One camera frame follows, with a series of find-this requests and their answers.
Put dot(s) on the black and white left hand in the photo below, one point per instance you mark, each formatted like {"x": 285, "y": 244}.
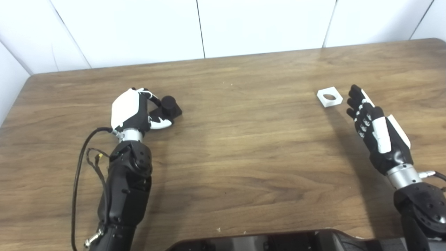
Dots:
{"x": 123, "y": 108}

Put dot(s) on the black and white right hand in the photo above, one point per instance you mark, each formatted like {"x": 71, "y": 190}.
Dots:
{"x": 378, "y": 150}

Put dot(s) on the black peg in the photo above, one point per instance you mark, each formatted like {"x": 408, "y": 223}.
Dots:
{"x": 169, "y": 104}

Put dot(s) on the white square piece with hole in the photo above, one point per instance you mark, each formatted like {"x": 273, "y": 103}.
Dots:
{"x": 325, "y": 103}

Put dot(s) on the black robot torso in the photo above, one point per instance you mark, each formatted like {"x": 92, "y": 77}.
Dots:
{"x": 244, "y": 244}

